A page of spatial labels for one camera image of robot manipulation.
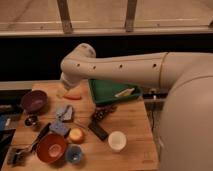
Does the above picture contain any wooden cutting board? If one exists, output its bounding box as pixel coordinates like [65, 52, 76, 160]
[1, 81, 158, 171]

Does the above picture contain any blue cup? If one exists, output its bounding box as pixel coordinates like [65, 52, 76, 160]
[65, 145, 82, 164]

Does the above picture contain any black remote control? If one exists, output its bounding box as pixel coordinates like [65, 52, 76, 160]
[88, 122, 108, 141]

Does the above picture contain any red orange bowl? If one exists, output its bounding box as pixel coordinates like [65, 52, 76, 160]
[36, 133, 67, 164]

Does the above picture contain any dark grape bunch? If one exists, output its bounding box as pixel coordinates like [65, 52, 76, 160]
[91, 105, 117, 122]

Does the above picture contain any purple bowl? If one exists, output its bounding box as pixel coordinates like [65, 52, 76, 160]
[20, 90, 48, 113]

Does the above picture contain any orange carrot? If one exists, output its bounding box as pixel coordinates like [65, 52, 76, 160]
[63, 94, 82, 100]

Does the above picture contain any red yellow apple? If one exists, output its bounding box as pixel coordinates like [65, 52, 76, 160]
[69, 128, 84, 144]

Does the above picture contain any small metal cup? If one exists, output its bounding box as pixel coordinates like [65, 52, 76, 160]
[24, 115, 40, 130]

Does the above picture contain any black handled utensil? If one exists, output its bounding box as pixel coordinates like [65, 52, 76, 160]
[30, 123, 51, 152]

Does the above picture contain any black dish brush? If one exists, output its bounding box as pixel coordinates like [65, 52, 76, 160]
[7, 147, 31, 166]

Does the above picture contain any white cup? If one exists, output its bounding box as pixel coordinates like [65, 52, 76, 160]
[108, 131, 127, 152]

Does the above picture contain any green plastic tray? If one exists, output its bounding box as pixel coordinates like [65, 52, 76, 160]
[88, 79, 142, 106]

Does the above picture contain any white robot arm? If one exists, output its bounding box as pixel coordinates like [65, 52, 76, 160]
[60, 43, 213, 171]

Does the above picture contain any yellow banana piece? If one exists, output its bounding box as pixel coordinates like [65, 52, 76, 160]
[115, 88, 135, 98]

